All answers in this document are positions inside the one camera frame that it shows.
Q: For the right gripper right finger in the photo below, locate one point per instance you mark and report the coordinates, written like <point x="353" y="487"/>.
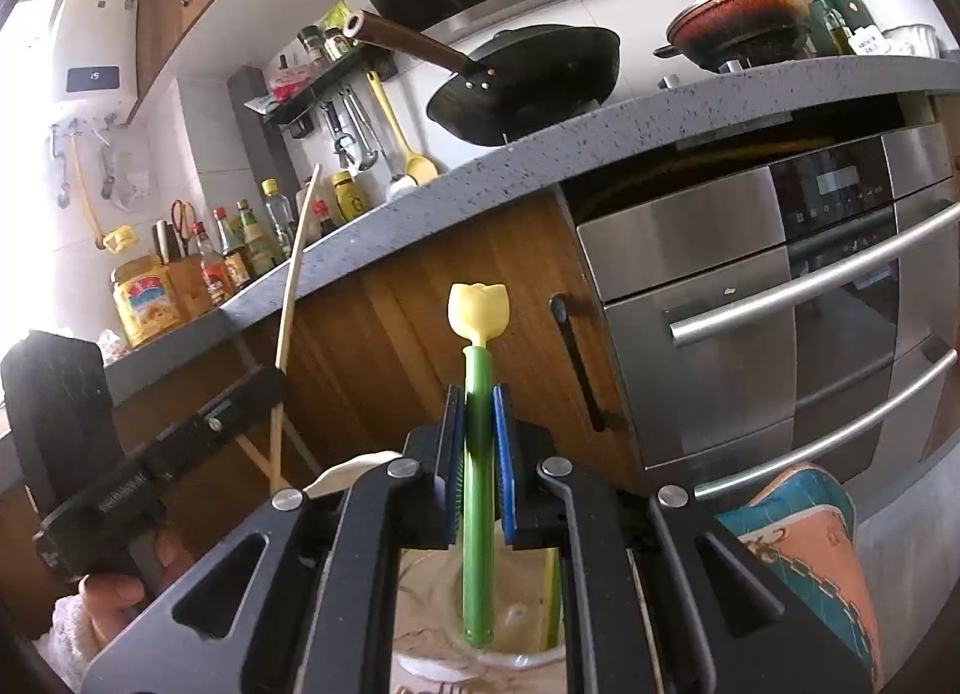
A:
<point x="658" y="595"/>

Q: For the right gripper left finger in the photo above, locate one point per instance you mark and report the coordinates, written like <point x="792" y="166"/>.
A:
<point x="301" y="596"/>

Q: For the wooden chopstick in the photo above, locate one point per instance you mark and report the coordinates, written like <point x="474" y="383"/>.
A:
<point x="287" y="315"/>

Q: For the yellow green silicone spoon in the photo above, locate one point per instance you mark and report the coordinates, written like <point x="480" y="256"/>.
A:
<point x="478" y="313"/>

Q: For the person left hand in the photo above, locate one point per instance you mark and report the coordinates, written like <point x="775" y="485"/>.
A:
<point x="108" y="597"/>

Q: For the white ceramic utensil holder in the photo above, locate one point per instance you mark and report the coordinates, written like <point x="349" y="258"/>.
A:
<point x="455" y="627"/>

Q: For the printed teal table cloth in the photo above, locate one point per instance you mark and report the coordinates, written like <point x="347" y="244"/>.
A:
<point x="802" y="526"/>

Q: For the yellow label jar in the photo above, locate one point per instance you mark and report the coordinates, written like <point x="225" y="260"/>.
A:
<point x="145" y="299"/>

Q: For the wooden cabinet front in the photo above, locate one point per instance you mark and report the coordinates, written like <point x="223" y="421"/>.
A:
<point x="371" y="358"/>

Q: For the red cap sauce bottle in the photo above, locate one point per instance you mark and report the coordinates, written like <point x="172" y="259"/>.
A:
<point x="215" y="276"/>

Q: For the stainless steel oven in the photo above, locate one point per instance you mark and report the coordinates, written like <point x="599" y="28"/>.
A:
<point x="802" y="309"/>

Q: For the yellow cap oil bottle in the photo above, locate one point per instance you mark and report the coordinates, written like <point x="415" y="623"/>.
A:
<point x="280" y="213"/>

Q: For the white water heater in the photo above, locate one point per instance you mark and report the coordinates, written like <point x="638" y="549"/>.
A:
<point x="94" y="70"/>

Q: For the red brown frying pan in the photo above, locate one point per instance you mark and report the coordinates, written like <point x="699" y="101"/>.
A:
<point x="711" y="33"/>

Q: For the black wall shelf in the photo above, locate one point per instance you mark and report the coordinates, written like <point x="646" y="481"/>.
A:
<point x="360" y="60"/>

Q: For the black wok wooden handle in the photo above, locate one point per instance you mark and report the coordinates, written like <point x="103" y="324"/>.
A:
<point x="521" y="81"/>

